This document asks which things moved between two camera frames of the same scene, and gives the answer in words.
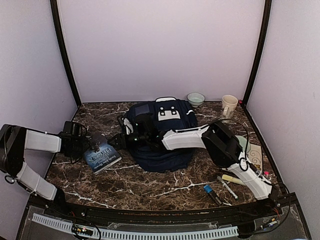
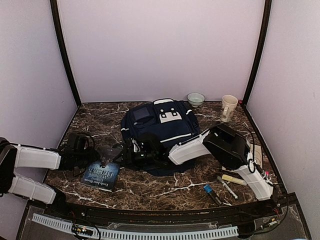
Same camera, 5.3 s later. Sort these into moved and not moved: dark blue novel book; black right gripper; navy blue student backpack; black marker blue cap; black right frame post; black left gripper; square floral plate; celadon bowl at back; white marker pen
Moved: dark blue novel book; black left gripper; black right gripper
Not moved: celadon bowl at back; white marker pen; navy blue student backpack; square floral plate; black marker blue cap; black right frame post
